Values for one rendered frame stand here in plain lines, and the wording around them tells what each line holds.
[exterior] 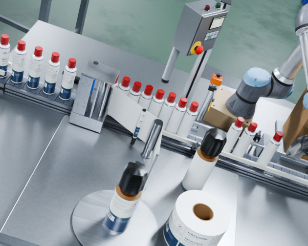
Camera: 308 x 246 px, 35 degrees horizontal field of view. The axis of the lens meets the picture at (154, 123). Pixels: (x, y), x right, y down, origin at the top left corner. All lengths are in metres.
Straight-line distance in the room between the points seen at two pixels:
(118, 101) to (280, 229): 0.86
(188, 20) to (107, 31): 2.72
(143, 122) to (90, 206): 0.44
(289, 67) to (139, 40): 2.45
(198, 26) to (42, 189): 0.84
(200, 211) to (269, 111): 1.12
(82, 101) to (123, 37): 2.63
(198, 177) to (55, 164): 0.56
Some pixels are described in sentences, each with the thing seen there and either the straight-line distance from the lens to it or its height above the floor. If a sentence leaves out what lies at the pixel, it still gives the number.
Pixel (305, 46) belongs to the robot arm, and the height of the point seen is 1.43.
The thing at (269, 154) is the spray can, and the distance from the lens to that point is 2.21.
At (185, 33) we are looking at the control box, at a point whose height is 1.37.
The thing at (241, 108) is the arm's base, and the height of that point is 0.97.
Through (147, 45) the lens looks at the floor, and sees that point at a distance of 4.59.
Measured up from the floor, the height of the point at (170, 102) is 1.05.
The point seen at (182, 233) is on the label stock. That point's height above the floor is 0.98.
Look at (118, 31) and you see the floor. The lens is 4.67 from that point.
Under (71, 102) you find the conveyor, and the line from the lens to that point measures 2.21.
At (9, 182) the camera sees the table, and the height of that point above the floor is 0.83.
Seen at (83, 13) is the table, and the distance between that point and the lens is 4.06.
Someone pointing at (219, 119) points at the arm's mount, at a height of 0.88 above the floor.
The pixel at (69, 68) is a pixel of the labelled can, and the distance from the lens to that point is 2.12.
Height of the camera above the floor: 2.24
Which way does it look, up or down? 37 degrees down
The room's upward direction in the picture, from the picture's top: 21 degrees clockwise
